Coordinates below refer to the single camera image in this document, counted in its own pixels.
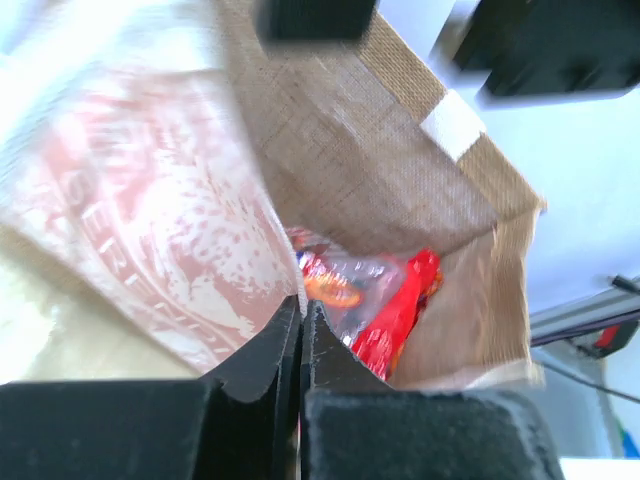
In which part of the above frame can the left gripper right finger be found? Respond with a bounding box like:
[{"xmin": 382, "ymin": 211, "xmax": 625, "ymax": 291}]
[{"xmin": 300, "ymin": 301, "xmax": 563, "ymax": 479}]

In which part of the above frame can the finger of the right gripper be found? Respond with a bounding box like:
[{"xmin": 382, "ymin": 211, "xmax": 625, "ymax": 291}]
[{"xmin": 255, "ymin": 0, "xmax": 377, "ymax": 43}]

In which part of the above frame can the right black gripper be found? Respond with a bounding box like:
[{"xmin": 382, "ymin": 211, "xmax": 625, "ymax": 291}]
[{"xmin": 453, "ymin": 0, "xmax": 639, "ymax": 99}]

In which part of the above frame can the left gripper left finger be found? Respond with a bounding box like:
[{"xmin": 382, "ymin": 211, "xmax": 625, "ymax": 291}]
[{"xmin": 1, "ymin": 298, "xmax": 301, "ymax": 479}]

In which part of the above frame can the red snack packet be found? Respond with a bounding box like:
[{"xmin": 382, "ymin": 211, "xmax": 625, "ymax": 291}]
[{"xmin": 287, "ymin": 228, "xmax": 443, "ymax": 381}]

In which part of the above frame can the brown jute grocery bag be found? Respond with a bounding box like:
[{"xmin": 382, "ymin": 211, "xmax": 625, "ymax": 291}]
[{"xmin": 0, "ymin": 0, "xmax": 549, "ymax": 391}]

